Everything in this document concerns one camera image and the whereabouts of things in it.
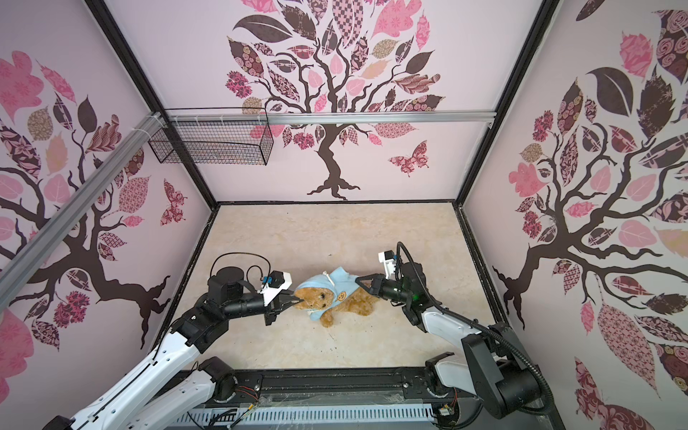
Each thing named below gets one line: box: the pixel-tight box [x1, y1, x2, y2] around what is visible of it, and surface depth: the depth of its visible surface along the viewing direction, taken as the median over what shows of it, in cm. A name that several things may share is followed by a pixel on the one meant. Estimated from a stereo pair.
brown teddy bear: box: [292, 286, 379, 329], surface depth 72 cm
